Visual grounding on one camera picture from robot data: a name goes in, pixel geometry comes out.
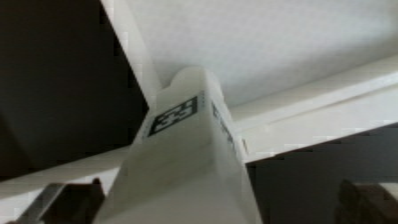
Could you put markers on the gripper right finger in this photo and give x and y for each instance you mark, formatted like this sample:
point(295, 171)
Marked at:
point(367, 203)

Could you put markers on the white desk top tray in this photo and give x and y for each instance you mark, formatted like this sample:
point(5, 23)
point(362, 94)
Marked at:
point(284, 48)

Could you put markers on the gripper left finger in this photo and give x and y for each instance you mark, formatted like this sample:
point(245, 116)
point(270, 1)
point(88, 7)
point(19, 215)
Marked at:
point(65, 204)

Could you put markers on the white desk leg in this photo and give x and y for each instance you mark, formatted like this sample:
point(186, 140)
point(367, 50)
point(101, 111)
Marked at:
point(181, 184)

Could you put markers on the white front wall fence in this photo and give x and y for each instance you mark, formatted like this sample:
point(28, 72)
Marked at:
point(277, 130)

